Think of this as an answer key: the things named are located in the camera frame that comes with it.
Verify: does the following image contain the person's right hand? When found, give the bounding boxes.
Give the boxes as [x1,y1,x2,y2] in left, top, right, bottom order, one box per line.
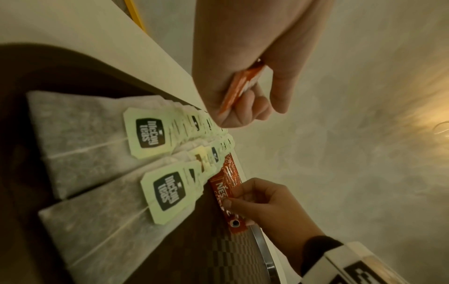
[222,177,326,277]

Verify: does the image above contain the person's left hand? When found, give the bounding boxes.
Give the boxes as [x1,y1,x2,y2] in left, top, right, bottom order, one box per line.
[192,0,334,130]

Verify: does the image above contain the orange coffee sachet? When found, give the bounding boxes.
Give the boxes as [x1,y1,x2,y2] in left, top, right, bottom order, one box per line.
[208,173,252,235]

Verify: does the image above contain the brown plastic tray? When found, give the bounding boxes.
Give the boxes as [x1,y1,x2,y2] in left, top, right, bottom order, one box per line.
[0,43,278,284]

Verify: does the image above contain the neat rows of tea bags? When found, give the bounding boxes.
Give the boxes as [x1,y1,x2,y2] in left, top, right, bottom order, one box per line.
[26,89,236,275]

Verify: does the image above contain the right wristband with marker tiles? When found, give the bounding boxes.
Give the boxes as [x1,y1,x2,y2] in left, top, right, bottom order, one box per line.
[299,235,411,284]

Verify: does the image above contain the yellow metal railing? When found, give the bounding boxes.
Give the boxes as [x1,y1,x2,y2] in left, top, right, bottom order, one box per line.
[124,0,146,33]

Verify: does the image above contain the glass wall lamp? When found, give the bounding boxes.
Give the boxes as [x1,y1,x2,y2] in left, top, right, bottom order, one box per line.
[433,120,449,138]

